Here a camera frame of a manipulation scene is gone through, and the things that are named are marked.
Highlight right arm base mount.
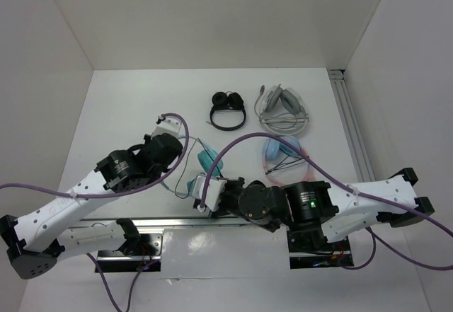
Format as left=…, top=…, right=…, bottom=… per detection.
left=287, top=231, right=354, bottom=270

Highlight small black headphones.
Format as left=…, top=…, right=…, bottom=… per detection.
left=207, top=91, right=247, bottom=132

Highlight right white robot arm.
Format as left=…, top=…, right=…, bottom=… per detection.
left=212, top=168, right=435, bottom=250

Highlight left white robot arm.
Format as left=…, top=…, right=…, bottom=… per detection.
left=1, top=133, right=183, bottom=279

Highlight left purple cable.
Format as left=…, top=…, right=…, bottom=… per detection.
left=0, top=112, right=190, bottom=312

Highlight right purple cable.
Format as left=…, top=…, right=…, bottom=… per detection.
left=199, top=132, right=453, bottom=270

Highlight aluminium rail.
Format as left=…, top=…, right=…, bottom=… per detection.
left=328, top=69, right=376, bottom=182
left=70, top=216, right=291, bottom=229

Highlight purple cable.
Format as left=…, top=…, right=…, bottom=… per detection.
left=0, top=112, right=190, bottom=312
left=199, top=132, right=453, bottom=270

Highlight teal cat-ear headphones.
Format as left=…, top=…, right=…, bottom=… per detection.
left=187, top=138, right=224, bottom=196

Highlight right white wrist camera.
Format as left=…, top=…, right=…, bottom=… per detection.
left=192, top=175, right=227, bottom=212

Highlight black headphone audio cable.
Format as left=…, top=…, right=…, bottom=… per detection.
left=162, top=138, right=213, bottom=198

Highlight white grey headset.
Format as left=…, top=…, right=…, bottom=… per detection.
left=254, top=84, right=309, bottom=136

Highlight aluminium rail at right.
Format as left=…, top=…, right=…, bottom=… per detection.
left=328, top=69, right=376, bottom=182

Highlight pink blue cat-ear headphones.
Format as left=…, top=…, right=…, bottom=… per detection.
left=261, top=135, right=316, bottom=187

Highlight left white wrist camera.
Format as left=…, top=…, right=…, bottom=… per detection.
left=151, top=115, right=183, bottom=138

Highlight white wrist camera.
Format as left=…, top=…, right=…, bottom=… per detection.
left=192, top=175, right=227, bottom=212
left=151, top=115, right=183, bottom=138

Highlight aluminium rail at front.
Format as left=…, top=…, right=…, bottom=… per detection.
left=70, top=216, right=291, bottom=229

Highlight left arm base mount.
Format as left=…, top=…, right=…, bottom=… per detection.
left=96, top=229, right=164, bottom=273

